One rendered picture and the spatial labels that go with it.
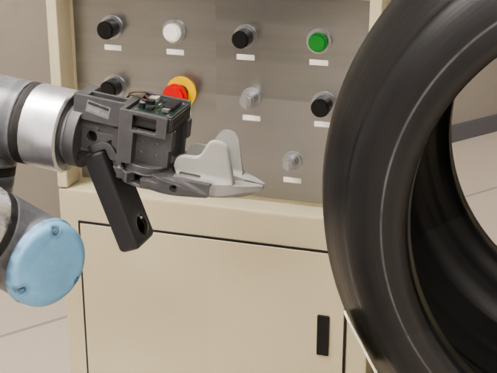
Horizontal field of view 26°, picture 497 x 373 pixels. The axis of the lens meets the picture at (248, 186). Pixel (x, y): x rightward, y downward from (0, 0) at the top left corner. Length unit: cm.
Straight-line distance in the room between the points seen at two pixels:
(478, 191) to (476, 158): 41
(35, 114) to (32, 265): 17
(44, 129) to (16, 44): 256
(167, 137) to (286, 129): 66
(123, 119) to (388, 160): 30
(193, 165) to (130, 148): 7
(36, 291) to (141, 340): 86
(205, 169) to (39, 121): 18
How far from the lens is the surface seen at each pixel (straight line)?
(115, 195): 115
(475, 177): 463
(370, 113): 93
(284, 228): 175
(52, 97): 115
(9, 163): 120
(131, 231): 116
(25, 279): 107
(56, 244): 108
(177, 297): 186
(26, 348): 326
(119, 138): 111
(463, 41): 90
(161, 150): 111
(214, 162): 110
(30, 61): 372
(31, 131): 114
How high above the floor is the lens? 155
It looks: 20 degrees down
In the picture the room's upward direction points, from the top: straight up
